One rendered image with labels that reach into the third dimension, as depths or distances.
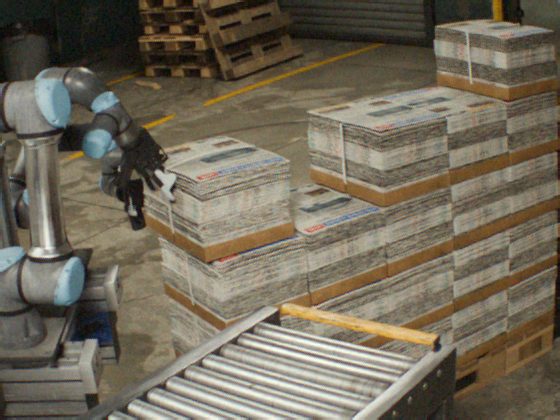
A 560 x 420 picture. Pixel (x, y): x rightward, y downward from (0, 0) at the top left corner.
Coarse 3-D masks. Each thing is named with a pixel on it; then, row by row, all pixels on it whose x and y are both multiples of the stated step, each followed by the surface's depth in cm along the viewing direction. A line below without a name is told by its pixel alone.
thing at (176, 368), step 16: (240, 320) 241; (256, 320) 240; (272, 320) 244; (224, 336) 233; (192, 352) 226; (208, 352) 226; (160, 368) 219; (176, 368) 219; (144, 384) 212; (160, 384) 213; (112, 400) 205; (128, 400) 205; (144, 400) 209; (80, 416) 199; (96, 416) 199
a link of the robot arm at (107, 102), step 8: (104, 96) 257; (112, 96) 256; (96, 104) 256; (104, 104) 255; (112, 104) 256; (120, 104) 259; (96, 112) 256; (104, 112) 263; (112, 112) 255; (120, 112) 258; (120, 120) 258; (128, 120) 261; (120, 128) 259
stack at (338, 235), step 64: (320, 192) 318; (448, 192) 314; (192, 256) 283; (256, 256) 276; (320, 256) 290; (384, 256) 303; (448, 256) 320; (192, 320) 295; (384, 320) 311; (448, 320) 328
